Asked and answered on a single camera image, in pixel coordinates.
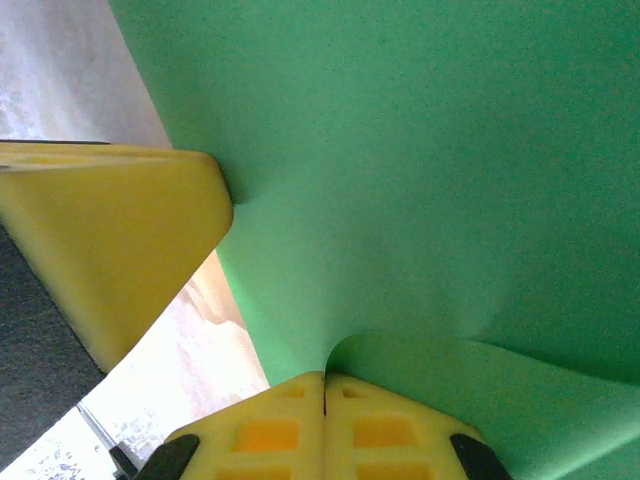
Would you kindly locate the green paper sheet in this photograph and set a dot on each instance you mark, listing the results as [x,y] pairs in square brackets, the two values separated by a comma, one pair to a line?
[400,175]

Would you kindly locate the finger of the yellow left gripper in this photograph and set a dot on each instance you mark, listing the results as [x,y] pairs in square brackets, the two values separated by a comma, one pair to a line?
[115,240]

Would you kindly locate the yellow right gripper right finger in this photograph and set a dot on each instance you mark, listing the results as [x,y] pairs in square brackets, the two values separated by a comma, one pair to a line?
[390,440]

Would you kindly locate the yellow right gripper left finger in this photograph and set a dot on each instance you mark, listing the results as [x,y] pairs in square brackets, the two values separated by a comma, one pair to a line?
[260,440]

